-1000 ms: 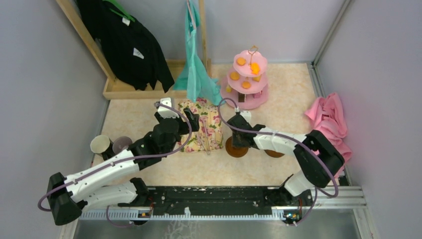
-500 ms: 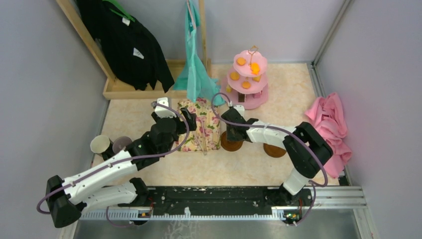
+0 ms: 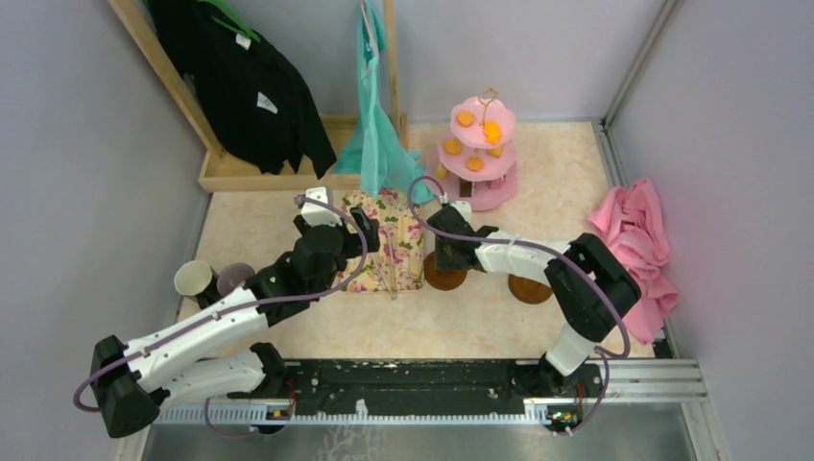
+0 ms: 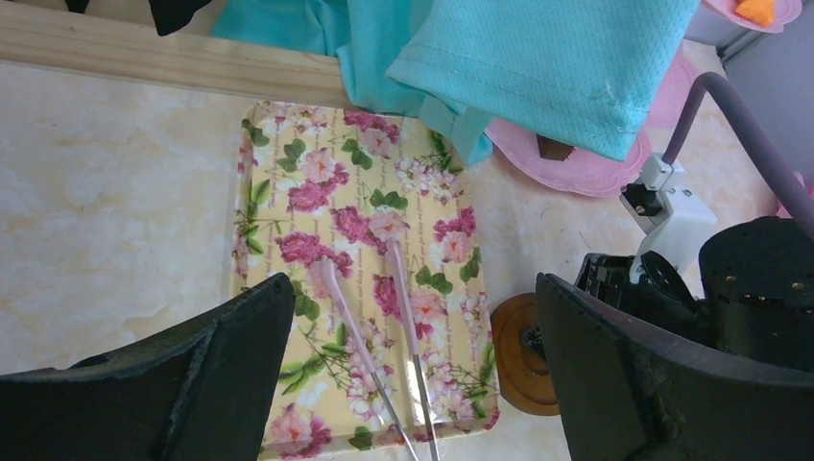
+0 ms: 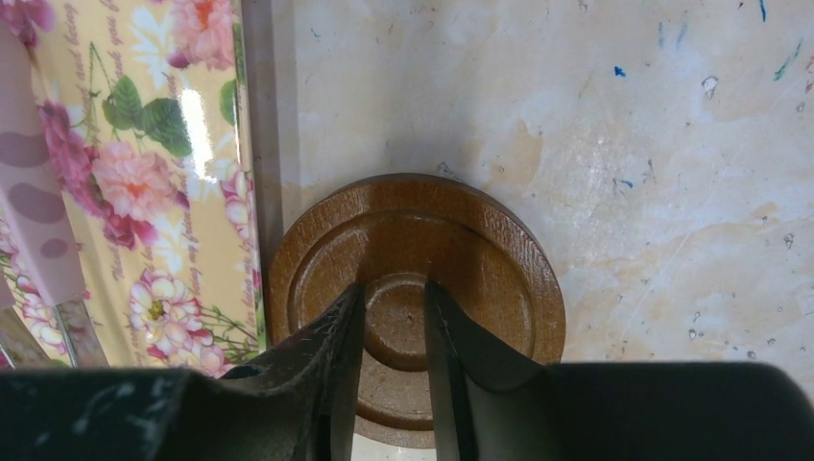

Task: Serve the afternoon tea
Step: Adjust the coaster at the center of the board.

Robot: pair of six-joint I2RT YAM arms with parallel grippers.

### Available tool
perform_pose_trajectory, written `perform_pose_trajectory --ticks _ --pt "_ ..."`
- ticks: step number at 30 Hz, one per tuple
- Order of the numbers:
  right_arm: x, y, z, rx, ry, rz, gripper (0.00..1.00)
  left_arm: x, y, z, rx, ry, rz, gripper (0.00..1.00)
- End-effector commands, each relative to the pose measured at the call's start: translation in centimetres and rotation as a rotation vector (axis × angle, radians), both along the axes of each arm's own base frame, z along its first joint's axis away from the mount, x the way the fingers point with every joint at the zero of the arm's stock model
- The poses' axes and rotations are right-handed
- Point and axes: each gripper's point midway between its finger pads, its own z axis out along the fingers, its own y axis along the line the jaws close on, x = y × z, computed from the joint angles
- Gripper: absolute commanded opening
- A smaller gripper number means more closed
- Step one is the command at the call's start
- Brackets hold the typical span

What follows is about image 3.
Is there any pink three-tier cake stand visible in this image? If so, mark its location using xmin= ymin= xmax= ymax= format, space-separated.
xmin=425 ymin=87 xmax=518 ymax=211

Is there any yellow square biscuit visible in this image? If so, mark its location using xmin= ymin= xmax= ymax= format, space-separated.
xmin=487 ymin=145 xmax=504 ymax=158

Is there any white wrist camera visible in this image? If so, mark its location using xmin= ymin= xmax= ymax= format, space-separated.
xmin=295 ymin=186 xmax=341 ymax=227
xmin=448 ymin=200 xmax=472 ymax=223

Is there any brown saucer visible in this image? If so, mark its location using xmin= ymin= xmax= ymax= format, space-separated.
xmin=423 ymin=251 xmax=467 ymax=291
xmin=508 ymin=275 xmax=553 ymax=304

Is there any cream mug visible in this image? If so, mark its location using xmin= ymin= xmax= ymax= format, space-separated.
xmin=174 ymin=260 xmax=222 ymax=309

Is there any small brown cookie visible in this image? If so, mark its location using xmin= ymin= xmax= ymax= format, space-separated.
xmin=443 ymin=138 xmax=464 ymax=156

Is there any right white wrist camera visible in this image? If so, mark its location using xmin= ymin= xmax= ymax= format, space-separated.
xmin=448 ymin=200 xmax=472 ymax=223

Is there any purple mug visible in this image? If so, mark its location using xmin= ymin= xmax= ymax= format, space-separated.
xmin=216 ymin=262 xmax=255 ymax=297

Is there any pink crumpled cloth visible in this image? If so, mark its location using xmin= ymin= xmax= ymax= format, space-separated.
xmin=587 ymin=179 xmax=681 ymax=344

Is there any chocolate cake slice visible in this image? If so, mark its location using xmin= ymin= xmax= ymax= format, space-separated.
xmin=458 ymin=180 xmax=474 ymax=199

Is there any floral serving tray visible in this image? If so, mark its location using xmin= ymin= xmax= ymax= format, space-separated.
xmin=342 ymin=189 xmax=424 ymax=293

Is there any teal hanging garment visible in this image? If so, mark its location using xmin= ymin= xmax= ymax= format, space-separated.
xmin=334 ymin=1 xmax=433 ymax=204

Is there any wooden clothes rack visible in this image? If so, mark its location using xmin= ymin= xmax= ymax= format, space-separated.
xmin=107 ymin=0 xmax=409 ymax=193

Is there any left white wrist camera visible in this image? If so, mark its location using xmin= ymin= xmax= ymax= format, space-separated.
xmin=295 ymin=186 xmax=341 ymax=227

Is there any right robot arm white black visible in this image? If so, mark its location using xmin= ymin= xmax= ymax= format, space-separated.
xmin=423 ymin=202 xmax=641 ymax=396

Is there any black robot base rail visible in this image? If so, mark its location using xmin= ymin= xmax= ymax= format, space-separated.
xmin=230 ymin=359 xmax=605 ymax=430

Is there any small orange pastry top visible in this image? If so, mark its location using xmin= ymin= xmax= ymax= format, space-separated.
xmin=455 ymin=109 xmax=475 ymax=128

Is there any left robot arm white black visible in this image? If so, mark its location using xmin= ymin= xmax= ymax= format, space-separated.
xmin=73 ymin=199 xmax=380 ymax=439

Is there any round orange cookie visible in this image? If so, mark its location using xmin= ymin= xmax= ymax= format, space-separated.
xmin=465 ymin=156 xmax=485 ymax=172

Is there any orange croissant pastry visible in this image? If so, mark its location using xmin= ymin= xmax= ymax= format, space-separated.
xmin=481 ymin=120 xmax=502 ymax=145

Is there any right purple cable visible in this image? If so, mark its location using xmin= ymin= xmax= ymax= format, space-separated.
xmin=406 ymin=175 xmax=633 ymax=437

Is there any black hanging garment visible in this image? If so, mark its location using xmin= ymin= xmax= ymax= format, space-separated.
xmin=147 ymin=0 xmax=337 ymax=178

